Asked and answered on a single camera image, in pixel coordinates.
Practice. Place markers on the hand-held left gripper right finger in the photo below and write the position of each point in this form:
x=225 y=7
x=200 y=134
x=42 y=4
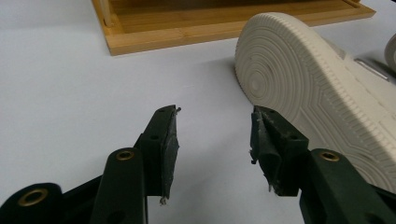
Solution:
x=280 y=149

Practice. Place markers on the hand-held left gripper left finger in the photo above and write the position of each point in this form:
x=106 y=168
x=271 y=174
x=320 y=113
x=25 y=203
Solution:
x=159 y=146

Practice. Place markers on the beige sneaker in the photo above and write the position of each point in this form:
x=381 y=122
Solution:
x=317 y=81

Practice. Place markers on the bamboo wooden tray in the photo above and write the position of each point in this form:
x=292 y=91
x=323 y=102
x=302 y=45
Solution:
x=193 y=28

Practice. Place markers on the grey object at edge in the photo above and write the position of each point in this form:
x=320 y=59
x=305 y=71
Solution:
x=390 y=53

